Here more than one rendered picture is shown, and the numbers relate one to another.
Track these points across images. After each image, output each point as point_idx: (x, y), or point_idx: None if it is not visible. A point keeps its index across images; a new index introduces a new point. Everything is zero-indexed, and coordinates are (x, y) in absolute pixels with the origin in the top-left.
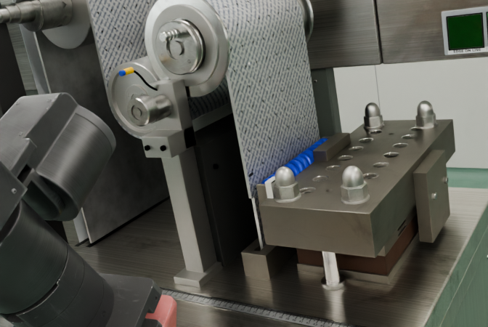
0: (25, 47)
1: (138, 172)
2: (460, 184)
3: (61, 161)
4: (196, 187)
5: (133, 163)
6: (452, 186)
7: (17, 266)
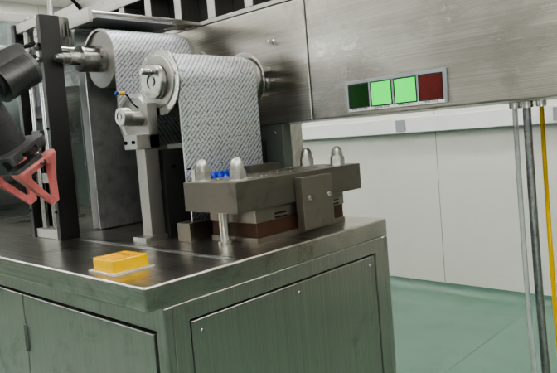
0: None
1: None
2: (510, 306)
3: (7, 68)
4: (156, 176)
5: None
6: (503, 307)
7: None
